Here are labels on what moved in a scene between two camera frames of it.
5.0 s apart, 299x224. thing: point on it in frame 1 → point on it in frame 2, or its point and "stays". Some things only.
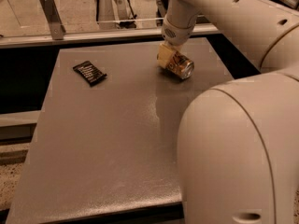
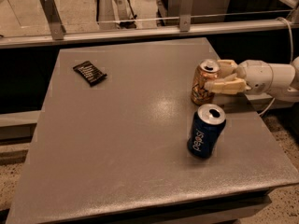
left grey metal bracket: [53, 17] stays
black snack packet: [90, 73] stays
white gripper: [177, 35] → [255, 75]
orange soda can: [180, 66] → [206, 70]
